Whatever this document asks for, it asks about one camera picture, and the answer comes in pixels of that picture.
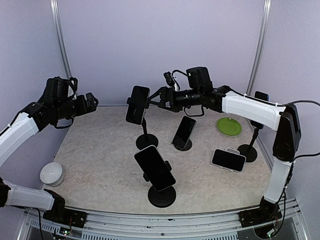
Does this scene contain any landscape phone white case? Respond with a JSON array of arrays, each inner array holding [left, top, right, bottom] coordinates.
[[211, 149, 247, 173]]

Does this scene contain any right aluminium frame post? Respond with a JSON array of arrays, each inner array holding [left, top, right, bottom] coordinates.
[[246, 0, 272, 95]]

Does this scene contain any blue phone on right stand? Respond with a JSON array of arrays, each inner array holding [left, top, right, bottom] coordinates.
[[254, 91, 269, 102]]

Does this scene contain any low black stand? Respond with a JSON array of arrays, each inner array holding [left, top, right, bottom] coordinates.
[[170, 138, 193, 152]]

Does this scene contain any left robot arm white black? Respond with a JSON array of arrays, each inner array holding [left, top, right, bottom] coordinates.
[[0, 76, 99, 228]]

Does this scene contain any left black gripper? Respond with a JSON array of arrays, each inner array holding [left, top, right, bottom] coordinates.
[[54, 92, 99, 120]]

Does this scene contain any black phone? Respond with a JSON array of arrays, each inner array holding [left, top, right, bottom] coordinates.
[[125, 85, 150, 125]]

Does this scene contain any phone with white edge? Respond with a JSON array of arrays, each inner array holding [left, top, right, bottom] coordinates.
[[134, 145, 176, 192], [172, 116, 197, 149]]

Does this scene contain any white bowl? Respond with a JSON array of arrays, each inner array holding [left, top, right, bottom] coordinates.
[[39, 162, 64, 187]]

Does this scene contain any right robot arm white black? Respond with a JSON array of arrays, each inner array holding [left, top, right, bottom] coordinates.
[[146, 66, 301, 228]]

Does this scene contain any green plate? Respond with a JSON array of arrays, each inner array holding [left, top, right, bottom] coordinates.
[[216, 117, 242, 136]]

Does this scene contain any aluminium frame post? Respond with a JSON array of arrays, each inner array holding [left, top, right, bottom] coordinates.
[[49, 0, 72, 78], [246, 0, 272, 95]]

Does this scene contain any black round-base stand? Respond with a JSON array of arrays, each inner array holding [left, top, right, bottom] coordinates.
[[143, 161, 177, 208]]

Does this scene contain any front aluminium rail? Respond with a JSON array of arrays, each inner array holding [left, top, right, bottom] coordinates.
[[17, 197, 308, 240]]

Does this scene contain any white small phone stand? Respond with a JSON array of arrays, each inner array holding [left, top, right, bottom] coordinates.
[[225, 147, 240, 155]]

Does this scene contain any tall black phone stand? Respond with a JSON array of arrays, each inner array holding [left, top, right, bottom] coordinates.
[[125, 97, 159, 150]]

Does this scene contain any right tall black stand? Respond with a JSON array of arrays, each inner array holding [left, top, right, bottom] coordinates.
[[237, 120, 264, 163]]

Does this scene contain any left aluminium frame post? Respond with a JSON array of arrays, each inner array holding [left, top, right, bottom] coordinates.
[[49, 0, 72, 78]]

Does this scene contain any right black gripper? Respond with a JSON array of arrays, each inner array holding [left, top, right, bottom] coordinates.
[[146, 85, 202, 112]]

